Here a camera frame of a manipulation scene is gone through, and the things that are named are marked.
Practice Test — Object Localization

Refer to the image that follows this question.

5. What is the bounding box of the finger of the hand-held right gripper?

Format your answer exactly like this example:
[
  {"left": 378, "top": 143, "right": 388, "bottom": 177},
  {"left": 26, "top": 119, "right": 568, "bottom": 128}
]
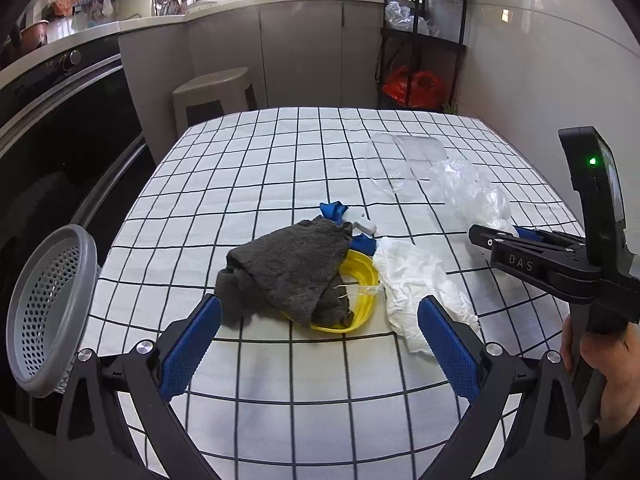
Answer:
[
  {"left": 515, "top": 226, "right": 587, "bottom": 250},
  {"left": 468, "top": 223, "right": 552, "bottom": 247}
]

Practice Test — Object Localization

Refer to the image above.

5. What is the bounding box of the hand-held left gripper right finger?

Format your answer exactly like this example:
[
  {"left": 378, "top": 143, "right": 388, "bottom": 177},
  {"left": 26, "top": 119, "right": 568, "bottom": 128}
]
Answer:
[{"left": 417, "top": 295, "right": 593, "bottom": 480}]

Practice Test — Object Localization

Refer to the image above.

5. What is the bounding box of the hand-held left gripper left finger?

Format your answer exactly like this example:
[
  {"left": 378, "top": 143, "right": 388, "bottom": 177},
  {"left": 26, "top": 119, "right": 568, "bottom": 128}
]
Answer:
[{"left": 52, "top": 295, "right": 223, "bottom": 480}]

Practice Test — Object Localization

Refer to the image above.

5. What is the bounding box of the clear plastic bag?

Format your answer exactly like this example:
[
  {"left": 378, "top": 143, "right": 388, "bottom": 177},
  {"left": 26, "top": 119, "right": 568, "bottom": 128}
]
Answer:
[{"left": 429, "top": 159, "right": 520, "bottom": 242}]

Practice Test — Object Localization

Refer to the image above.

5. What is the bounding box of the white paper towel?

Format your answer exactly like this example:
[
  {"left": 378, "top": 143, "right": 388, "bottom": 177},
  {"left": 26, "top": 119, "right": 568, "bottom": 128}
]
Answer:
[{"left": 372, "top": 237, "right": 482, "bottom": 359}]

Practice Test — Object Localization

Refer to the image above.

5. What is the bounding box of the yellow plastic lid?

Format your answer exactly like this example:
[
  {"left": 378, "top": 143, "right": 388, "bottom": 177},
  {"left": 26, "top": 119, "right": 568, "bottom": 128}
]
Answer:
[{"left": 280, "top": 249, "right": 381, "bottom": 334}]

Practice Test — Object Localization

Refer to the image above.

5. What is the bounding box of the clear plastic container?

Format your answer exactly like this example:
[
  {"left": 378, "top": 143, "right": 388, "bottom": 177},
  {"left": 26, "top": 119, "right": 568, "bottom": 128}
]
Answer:
[{"left": 366, "top": 132, "right": 446, "bottom": 197}]

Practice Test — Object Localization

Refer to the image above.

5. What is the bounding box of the dark grey cloth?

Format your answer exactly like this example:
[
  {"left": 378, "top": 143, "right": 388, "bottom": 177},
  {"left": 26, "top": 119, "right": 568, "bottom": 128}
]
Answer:
[{"left": 215, "top": 216, "right": 357, "bottom": 329}]

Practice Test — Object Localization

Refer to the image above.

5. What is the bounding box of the grey perforated plastic basket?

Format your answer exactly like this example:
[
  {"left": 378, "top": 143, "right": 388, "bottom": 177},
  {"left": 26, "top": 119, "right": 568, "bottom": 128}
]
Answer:
[{"left": 6, "top": 224, "right": 99, "bottom": 399}]

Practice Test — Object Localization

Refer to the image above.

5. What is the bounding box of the blue plastic scrap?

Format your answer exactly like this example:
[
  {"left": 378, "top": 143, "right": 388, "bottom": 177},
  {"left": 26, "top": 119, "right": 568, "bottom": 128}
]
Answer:
[{"left": 320, "top": 201, "right": 378, "bottom": 257}]

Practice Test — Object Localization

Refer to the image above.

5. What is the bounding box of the person's right hand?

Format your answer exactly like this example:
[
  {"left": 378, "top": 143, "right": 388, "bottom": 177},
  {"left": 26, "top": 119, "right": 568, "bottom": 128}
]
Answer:
[{"left": 560, "top": 314, "right": 640, "bottom": 444}]

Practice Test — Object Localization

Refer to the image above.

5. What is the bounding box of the red plastic bag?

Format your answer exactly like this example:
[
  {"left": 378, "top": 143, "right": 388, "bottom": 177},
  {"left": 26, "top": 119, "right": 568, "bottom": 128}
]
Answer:
[{"left": 382, "top": 66, "right": 444, "bottom": 109}]

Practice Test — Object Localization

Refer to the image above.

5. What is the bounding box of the white black-checked tablecloth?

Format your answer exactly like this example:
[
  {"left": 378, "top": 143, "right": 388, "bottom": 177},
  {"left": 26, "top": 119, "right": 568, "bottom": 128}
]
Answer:
[{"left": 87, "top": 106, "right": 601, "bottom": 468}]

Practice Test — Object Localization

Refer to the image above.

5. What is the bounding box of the black metal shelf rack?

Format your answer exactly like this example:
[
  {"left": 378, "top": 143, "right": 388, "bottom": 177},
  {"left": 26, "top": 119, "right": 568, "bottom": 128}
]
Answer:
[{"left": 375, "top": 0, "right": 472, "bottom": 112}]

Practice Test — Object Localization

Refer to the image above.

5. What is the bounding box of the black built-in stove unit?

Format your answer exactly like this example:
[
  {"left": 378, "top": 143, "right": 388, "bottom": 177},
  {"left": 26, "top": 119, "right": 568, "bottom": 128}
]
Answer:
[{"left": 0, "top": 49, "right": 159, "bottom": 436}]

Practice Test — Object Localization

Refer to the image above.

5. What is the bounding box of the clear bag on rack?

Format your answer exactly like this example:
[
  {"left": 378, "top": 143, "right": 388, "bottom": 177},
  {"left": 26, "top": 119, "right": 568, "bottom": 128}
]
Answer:
[{"left": 385, "top": 1, "right": 437, "bottom": 37}]

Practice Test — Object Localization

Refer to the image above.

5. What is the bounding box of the beige plastic stool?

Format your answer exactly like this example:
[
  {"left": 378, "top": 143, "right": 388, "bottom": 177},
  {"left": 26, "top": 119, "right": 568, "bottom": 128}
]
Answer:
[{"left": 172, "top": 67, "right": 259, "bottom": 139}]

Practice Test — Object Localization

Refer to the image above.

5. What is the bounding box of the beige kitchen cabinet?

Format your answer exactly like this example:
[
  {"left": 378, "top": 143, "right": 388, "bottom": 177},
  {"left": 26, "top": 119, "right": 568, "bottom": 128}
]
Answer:
[{"left": 119, "top": 0, "right": 387, "bottom": 152}]

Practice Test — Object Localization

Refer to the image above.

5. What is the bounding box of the copper pot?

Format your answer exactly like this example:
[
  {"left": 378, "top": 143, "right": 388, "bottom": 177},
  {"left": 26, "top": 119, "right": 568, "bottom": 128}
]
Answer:
[{"left": 9, "top": 20, "right": 51, "bottom": 55}]

